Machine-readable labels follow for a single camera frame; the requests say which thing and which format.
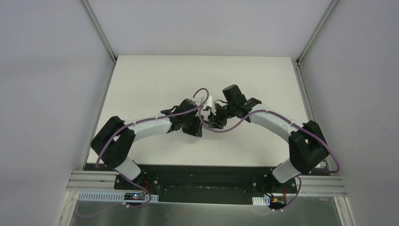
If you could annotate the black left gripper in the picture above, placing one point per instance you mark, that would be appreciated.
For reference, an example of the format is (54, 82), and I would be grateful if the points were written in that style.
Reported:
(195, 126)

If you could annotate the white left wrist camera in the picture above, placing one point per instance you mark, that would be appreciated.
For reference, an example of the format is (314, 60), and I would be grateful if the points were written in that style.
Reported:
(201, 101)

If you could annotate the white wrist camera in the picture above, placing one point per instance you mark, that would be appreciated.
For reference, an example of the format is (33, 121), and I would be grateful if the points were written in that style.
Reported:
(209, 104)
(201, 101)

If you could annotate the left aluminium corner post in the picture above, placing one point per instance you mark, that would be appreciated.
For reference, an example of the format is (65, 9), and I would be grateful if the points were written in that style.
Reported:
(98, 29)

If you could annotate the aluminium frame rail front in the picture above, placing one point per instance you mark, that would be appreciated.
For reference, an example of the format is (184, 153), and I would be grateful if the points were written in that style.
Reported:
(324, 186)

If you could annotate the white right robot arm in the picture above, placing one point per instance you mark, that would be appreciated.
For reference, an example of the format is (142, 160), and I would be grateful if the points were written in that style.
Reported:
(306, 143)

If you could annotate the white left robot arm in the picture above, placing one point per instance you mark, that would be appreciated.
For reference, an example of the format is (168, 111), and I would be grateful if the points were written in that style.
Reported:
(114, 140)

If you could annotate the aluminium corner post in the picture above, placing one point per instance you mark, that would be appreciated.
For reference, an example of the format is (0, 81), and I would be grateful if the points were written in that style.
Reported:
(317, 31)
(98, 29)

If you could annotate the right aluminium corner post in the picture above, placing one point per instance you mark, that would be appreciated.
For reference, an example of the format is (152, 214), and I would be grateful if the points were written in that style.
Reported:
(317, 31)

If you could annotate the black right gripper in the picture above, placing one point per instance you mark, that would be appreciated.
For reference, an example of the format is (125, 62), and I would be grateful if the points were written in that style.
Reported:
(214, 119)

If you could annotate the white cable duct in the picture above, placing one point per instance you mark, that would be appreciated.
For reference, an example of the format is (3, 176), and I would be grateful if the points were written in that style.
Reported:
(106, 196)
(261, 201)

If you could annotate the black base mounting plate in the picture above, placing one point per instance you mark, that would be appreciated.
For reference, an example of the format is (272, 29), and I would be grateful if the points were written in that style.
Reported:
(204, 185)

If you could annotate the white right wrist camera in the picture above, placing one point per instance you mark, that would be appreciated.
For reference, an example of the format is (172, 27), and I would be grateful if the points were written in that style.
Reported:
(209, 104)

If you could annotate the left white cable duct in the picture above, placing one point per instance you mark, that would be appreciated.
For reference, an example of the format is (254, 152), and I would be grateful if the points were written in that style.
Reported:
(106, 196)

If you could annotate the right white cable duct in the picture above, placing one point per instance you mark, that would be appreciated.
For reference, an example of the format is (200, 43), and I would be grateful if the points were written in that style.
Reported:
(261, 201)

